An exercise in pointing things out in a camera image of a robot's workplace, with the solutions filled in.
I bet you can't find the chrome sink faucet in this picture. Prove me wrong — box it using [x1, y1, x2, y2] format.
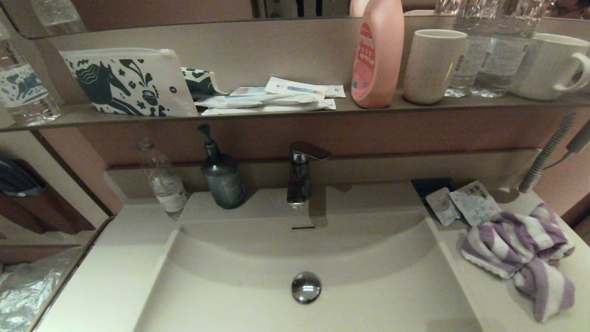
[286, 141, 332, 209]

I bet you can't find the purple white striped towel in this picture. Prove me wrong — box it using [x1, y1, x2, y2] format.
[460, 202, 577, 323]

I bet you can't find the flat white packet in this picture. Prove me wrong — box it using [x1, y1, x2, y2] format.
[201, 99, 337, 116]

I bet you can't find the dark soap pump bottle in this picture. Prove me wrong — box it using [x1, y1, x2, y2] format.
[197, 124, 246, 210]

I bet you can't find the white sachet blue print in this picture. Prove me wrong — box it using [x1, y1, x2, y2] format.
[265, 77, 329, 100]

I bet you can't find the long white packet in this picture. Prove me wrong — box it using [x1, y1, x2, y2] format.
[195, 94, 325, 109]

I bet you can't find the white sachet pink print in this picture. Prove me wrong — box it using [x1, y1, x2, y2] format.
[229, 86, 269, 97]

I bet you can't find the chrome drain stopper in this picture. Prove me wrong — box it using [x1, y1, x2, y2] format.
[291, 271, 322, 304]

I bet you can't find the small patterned pouch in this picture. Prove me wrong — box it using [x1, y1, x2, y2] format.
[181, 67, 226, 101]

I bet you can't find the empty clear plastic bottle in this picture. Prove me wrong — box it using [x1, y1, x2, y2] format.
[135, 137, 189, 221]

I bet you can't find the pink lotion bottle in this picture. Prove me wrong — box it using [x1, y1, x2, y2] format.
[350, 0, 405, 109]

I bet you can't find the dark blue tray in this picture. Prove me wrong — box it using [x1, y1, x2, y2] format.
[411, 178, 454, 209]

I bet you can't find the small grey sachet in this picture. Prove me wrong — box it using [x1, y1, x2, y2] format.
[425, 187, 461, 226]

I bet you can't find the beige cup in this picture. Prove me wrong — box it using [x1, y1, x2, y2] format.
[403, 29, 468, 105]

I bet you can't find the white horse print pouch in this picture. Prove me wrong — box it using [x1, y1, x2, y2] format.
[59, 47, 199, 117]

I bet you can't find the white printed sachet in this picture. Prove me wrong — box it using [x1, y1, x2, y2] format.
[449, 180, 502, 226]

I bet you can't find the clear plastic water bottle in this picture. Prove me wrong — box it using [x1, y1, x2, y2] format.
[445, 0, 485, 98]
[470, 0, 543, 98]

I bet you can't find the white ribbed mug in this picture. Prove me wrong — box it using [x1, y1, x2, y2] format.
[509, 32, 590, 101]

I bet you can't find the dark blue object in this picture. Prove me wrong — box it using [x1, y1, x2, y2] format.
[0, 154, 43, 198]

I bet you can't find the water bottle blue deer label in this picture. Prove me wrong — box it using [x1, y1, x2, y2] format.
[0, 21, 61, 127]

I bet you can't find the clear plastic bag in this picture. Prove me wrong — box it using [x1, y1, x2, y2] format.
[0, 247, 86, 332]

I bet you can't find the wall mirror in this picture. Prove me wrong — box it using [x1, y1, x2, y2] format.
[0, 0, 590, 40]

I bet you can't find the brown wall shelf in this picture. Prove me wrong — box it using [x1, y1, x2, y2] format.
[0, 90, 590, 133]

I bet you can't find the grey coiled hose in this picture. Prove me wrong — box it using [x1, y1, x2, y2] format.
[519, 113, 577, 194]

